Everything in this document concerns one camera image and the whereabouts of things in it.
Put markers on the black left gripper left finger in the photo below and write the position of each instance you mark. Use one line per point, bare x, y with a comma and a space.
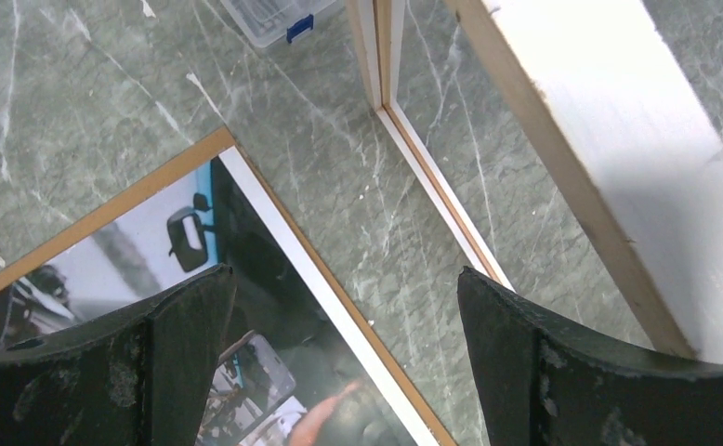
139, 375

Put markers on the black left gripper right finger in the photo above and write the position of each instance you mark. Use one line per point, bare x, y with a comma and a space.
543, 379

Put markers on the printed photo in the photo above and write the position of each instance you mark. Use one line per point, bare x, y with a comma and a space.
287, 375

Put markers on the brown backing board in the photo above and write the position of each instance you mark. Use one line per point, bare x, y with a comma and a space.
399, 390

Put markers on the white wooden picture frame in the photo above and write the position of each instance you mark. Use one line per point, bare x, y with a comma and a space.
618, 127

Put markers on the clear plastic organizer box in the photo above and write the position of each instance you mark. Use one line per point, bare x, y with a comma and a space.
265, 22

